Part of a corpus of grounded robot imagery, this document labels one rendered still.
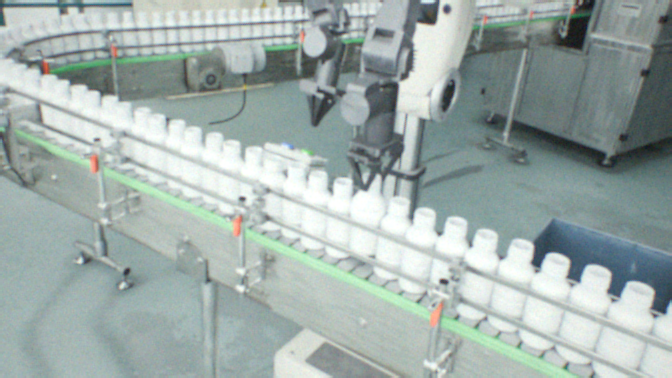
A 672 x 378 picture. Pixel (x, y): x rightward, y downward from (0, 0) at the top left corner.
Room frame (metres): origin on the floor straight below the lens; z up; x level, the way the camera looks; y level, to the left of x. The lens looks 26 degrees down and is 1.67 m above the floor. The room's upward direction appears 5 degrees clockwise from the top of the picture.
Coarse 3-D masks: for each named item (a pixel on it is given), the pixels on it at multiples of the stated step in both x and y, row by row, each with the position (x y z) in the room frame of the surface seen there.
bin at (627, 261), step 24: (552, 216) 1.43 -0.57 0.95; (552, 240) 1.42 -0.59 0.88; (576, 240) 1.39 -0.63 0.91; (600, 240) 1.36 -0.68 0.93; (624, 240) 1.34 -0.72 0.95; (576, 264) 1.38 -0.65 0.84; (600, 264) 1.36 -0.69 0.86; (624, 264) 1.33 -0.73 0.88; (648, 264) 1.31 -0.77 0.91; (624, 288) 1.32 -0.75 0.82
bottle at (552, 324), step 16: (560, 256) 0.87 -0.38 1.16; (544, 272) 0.85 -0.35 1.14; (560, 272) 0.84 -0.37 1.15; (544, 288) 0.83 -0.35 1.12; (560, 288) 0.83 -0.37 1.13; (528, 304) 0.85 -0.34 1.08; (544, 304) 0.83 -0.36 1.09; (528, 320) 0.84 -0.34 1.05; (544, 320) 0.83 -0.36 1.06; (560, 320) 0.83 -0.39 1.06; (528, 336) 0.83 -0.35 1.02
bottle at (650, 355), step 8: (656, 320) 0.78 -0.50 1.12; (664, 320) 0.77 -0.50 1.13; (656, 328) 0.76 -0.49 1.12; (664, 328) 0.76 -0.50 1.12; (656, 336) 0.76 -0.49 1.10; (664, 336) 0.75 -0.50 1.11; (648, 344) 0.77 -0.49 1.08; (648, 352) 0.76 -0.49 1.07; (656, 352) 0.75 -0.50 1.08; (664, 352) 0.74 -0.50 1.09; (640, 360) 0.77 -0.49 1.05; (648, 360) 0.76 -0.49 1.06; (656, 360) 0.75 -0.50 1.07; (664, 360) 0.74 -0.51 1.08; (640, 368) 0.77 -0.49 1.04; (648, 368) 0.75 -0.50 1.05; (656, 368) 0.74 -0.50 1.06; (664, 368) 0.74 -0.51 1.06; (656, 376) 0.74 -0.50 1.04; (664, 376) 0.74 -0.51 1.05
